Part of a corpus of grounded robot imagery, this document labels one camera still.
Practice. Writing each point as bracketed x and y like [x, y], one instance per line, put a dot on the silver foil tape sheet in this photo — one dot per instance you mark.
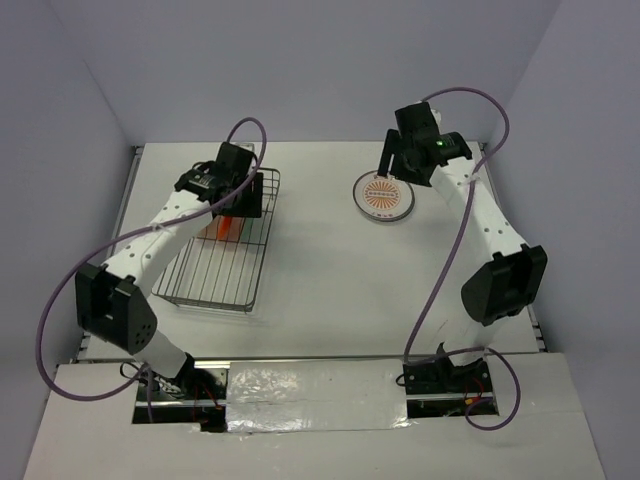
[314, 396]

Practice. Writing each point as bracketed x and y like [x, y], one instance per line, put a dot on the green plate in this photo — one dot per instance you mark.
[246, 232]

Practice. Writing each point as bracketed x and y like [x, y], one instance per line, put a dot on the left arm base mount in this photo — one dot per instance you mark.
[203, 403]

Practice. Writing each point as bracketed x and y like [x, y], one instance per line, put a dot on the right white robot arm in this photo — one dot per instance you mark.
[508, 271]

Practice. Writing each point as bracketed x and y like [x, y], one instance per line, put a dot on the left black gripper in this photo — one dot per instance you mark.
[251, 207]

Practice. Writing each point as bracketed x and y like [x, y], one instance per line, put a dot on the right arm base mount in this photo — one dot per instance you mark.
[438, 377]

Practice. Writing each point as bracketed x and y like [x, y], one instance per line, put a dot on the grey wire dish rack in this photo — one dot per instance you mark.
[222, 274]

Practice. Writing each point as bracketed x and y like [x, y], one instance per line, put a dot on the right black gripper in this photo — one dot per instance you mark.
[395, 145]

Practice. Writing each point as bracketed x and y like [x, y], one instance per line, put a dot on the cream plate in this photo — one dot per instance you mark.
[208, 232]

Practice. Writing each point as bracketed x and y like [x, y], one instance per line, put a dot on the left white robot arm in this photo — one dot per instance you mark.
[112, 298]

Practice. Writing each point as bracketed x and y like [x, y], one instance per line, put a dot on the orange sunburst plate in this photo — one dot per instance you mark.
[382, 197]

